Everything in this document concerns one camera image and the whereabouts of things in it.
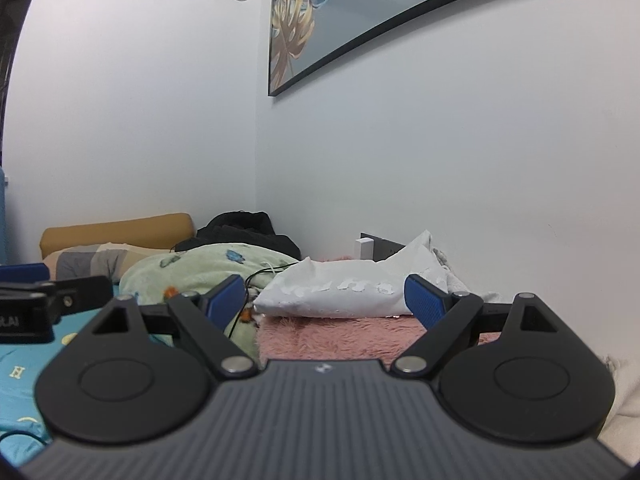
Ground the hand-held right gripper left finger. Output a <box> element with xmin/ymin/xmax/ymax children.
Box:
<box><xmin>92</xmin><ymin>274</ymin><xmax>258</xmax><ymax>378</ymax></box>

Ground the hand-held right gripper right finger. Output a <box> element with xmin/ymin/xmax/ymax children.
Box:
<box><xmin>391</xmin><ymin>273</ymin><xmax>558</xmax><ymax>378</ymax></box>

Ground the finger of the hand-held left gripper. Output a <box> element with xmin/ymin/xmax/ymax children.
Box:
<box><xmin>0</xmin><ymin>262</ymin><xmax>57</xmax><ymax>298</ymax></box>

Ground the white t-shirt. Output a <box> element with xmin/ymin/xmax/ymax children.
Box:
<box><xmin>253</xmin><ymin>256</ymin><xmax>451</xmax><ymax>319</ymax></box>

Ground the black clothes pile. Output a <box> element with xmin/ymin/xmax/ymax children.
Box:
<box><xmin>172</xmin><ymin>210</ymin><xmax>303</xmax><ymax>263</ymax></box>

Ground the white crumpled cloth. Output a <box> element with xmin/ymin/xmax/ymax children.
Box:
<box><xmin>385</xmin><ymin>230</ymin><xmax>473</xmax><ymax>295</ymax></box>

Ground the green fleece blanket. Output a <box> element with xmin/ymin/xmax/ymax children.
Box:
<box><xmin>119</xmin><ymin>242</ymin><xmax>301</xmax><ymax>361</ymax></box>

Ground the plaid pillow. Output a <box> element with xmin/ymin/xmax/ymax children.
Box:
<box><xmin>42</xmin><ymin>242</ymin><xmax>166</xmax><ymax>283</ymax></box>

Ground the teal bed sheet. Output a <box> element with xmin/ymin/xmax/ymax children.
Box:
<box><xmin>0</xmin><ymin>280</ymin><xmax>176</xmax><ymax>461</ymax></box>

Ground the pink fluffy blanket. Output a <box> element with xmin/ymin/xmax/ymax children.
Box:
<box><xmin>256</xmin><ymin>255</ymin><xmax>501</xmax><ymax>366</ymax></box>

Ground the brown headboard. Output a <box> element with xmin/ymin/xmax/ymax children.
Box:
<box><xmin>40</xmin><ymin>213</ymin><xmax>196</xmax><ymax>261</ymax></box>

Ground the dark window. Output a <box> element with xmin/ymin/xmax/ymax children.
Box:
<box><xmin>0</xmin><ymin>0</ymin><xmax>33</xmax><ymax>171</ymax></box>

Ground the cream fluffy blanket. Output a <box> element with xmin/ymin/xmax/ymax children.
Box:
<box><xmin>597</xmin><ymin>355</ymin><xmax>640</xmax><ymax>453</ymax></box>

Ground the black cable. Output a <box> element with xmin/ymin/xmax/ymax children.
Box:
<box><xmin>0</xmin><ymin>429</ymin><xmax>52</xmax><ymax>447</ymax></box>
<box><xmin>244</xmin><ymin>261</ymin><xmax>287</xmax><ymax>297</ymax></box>

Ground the black wall socket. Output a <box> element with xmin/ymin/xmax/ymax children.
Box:
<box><xmin>360</xmin><ymin>232</ymin><xmax>407</xmax><ymax>263</ymax></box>

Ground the framed wall picture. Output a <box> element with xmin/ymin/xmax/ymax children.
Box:
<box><xmin>267</xmin><ymin>0</ymin><xmax>608</xmax><ymax>97</ymax></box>

